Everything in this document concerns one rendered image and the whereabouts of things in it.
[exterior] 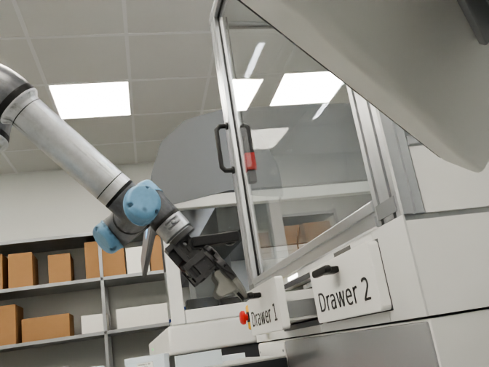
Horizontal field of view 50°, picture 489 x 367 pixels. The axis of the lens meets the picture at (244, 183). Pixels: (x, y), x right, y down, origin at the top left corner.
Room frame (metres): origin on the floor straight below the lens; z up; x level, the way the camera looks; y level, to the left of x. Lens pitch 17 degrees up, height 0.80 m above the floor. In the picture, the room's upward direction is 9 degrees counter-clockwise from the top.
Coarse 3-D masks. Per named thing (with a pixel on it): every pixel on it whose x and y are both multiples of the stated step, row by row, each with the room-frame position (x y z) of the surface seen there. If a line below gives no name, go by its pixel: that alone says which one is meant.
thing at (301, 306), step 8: (312, 288) 1.16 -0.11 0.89; (288, 296) 1.15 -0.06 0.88; (296, 296) 1.15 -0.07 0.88; (304, 296) 1.16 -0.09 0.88; (312, 296) 1.16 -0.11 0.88; (288, 304) 1.14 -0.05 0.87; (296, 304) 1.15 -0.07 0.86; (304, 304) 1.15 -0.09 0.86; (312, 304) 1.16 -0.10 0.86; (296, 312) 1.15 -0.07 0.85; (304, 312) 1.15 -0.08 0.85; (312, 312) 1.16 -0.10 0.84; (296, 320) 1.20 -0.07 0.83; (304, 320) 1.31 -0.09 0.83
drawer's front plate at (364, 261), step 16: (336, 256) 0.97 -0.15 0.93; (352, 256) 0.90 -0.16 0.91; (368, 256) 0.84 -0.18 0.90; (352, 272) 0.91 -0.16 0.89; (368, 272) 0.85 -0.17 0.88; (320, 288) 1.07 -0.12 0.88; (336, 288) 0.99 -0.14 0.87; (368, 288) 0.86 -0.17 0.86; (384, 288) 0.84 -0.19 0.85; (336, 304) 1.01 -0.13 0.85; (352, 304) 0.94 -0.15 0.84; (368, 304) 0.88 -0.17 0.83; (384, 304) 0.84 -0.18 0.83; (320, 320) 1.10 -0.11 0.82
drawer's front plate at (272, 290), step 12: (276, 276) 1.13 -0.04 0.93; (264, 288) 1.22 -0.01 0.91; (276, 288) 1.12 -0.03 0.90; (252, 300) 1.35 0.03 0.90; (264, 300) 1.23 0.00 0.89; (276, 300) 1.14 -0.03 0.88; (264, 312) 1.25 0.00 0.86; (276, 312) 1.15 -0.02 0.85; (288, 312) 1.13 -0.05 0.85; (252, 324) 1.38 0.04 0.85; (264, 324) 1.26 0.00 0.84; (276, 324) 1.17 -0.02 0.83; (288, 324) 1.13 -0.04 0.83
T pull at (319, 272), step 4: (320, 268) 0.95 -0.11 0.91; (324, 268) 0.93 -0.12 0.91; (328, 268) 0.93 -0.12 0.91; (332, 268) 0.96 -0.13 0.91; (336, 268) 0.96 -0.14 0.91; (312, 272) 0.99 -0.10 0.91; (316, 272) 0.98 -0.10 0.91; (320, 272) 0.95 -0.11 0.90; (324, 272) 0.94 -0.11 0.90; (328, 272) 0.94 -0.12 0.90; (332, 272) 0.96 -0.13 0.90; (336, 272) 0.97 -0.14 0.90; (312, 276) 1.00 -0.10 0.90; (316, 276) 0.98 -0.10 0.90; (320, 276) 0.98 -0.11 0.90
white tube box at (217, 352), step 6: (192, 354) 1.47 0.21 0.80; (198, 354) 1.47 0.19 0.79; (204, 354) 1.48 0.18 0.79; (210, 354) 1.48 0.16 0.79; (216, 354) 1.48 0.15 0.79; (180, 360) 1.46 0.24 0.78; (186, 360) 1.47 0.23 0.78; (192, 360) 1.47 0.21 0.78; (198, 360) 1.47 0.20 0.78; (204, 360) 1.48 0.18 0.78; (210, 360) 1.48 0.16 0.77; (216, 360) 1.48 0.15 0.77; (222, 360) 1.49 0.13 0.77; (180, 366) 1.46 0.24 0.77; (186, 366) 1.47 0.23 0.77; (192, 366) 1.47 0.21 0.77; (198, 366) 1.47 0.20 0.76; (204, 366) 1.48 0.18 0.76
